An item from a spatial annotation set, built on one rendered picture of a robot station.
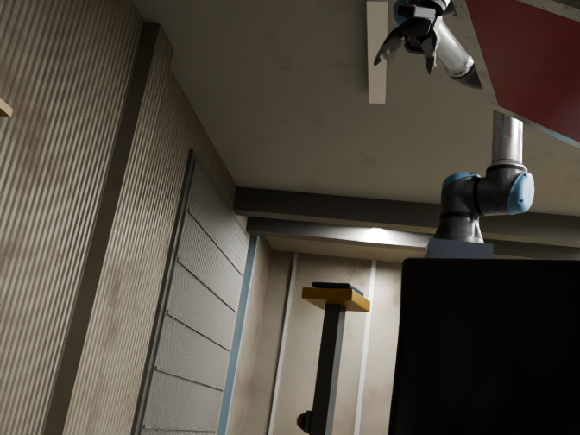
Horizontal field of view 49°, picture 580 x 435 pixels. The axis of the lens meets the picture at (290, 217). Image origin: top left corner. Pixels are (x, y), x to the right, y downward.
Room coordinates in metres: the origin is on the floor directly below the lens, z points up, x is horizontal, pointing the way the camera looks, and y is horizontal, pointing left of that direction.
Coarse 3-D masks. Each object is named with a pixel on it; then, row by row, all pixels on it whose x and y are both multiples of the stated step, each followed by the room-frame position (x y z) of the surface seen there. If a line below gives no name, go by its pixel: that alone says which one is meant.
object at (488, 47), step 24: (480, 0) 1.06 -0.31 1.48; (504, 0) 1.01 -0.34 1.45; (480, 24) 1.14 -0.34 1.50; (504, 24) 1.09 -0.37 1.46; (528, 24) 1.03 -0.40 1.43; (552, 24) 0.99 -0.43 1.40; (576, 24) 0.94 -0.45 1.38; (504, 48) 1.18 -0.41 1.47; (528, 48) 1.12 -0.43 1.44; (552, 48) 1.06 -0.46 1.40; (576, 48) 1.02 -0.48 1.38; (552, 72) 1.15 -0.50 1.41; (576, 72) 1.10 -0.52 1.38
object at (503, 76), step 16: (496, 64) 1.27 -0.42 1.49; (496, 80) 1.35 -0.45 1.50; (512, 80) 1.30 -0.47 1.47; (528, 80) 1.25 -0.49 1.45; (544, 80) 1.21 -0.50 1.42; (496, 96) 1.43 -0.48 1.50; (512, 96) 1.38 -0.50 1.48; (528, 96) 1.32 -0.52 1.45; (544, 96) 1.27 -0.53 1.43; (560, 96) 1.23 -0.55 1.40; (576, 96) 1.19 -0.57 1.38; (528, 112) 1.41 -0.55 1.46; (544, 112) 1.35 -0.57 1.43; (560, 112) 1.30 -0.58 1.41; (576, 112) 1.26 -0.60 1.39; (560, 128) 1.38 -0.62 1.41; (576, 128) 1.33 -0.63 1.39
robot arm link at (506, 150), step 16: (496, 112) 1.70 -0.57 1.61; (496, 128) 1.70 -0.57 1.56; (512, 128) 1.68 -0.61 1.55; (496, 144) 1.70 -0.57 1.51; (512, 144) 1.68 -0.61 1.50; (496, 160) 1.70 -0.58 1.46; (512, 160) 1.68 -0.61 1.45; (496, 176) 1.69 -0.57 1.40; (512, 176) 1.67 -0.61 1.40; (528, 176) 1.67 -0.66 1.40; (480, 192) 1.72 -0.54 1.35; (496, 192) 1.69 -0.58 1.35; (512, 192) 1.66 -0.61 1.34; (528, 192) 1.69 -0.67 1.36; (480, 208) 1.74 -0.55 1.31; (496, 208) 1.72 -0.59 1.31; (512, 208) 1.69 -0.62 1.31; (528, 208) 1.71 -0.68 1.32
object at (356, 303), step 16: (304, 288) 1.49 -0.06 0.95; (320, 288) 1.48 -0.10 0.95; (336, 288) 1.46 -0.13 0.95; (320, 304) 1.54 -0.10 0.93; (336, 304) 1.50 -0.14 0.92; (352, 304) 1.48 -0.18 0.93; (368, 304) 1.53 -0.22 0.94; (336, 320) 1.50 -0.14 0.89; (336, 336) 1.50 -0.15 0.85; (320, 352) 1.51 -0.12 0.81; (336, 352) 1.50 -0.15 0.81; (320, 368) 1.51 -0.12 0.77; (336, 368) 1.51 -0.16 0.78; (320, 384) 1.51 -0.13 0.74; (336, 384) 1.52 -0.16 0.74; (320, 400) 1.51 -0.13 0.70; (320, 416) 1.50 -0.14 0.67; (304, 432) 1.52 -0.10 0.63; (320, 432) 1.50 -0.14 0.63
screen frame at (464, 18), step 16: (464, 0) 1.09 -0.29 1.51; (528, 0) 0.96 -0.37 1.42; (544, 0) 0.93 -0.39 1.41; (560, 0) 0.91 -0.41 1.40; (576, 0) 0.90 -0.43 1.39; (464, 16) 1.15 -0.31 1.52; (576, 16) 0.92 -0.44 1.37; (464, 32) 1.22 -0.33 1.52; (480, 48) 1.25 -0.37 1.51; (480, 64) 1.32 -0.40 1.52; (480, 80) 1.41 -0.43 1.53; (512, 112) 1.47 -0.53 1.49; (544, 128) 1.44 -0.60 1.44; (576, 144) 1.41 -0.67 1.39
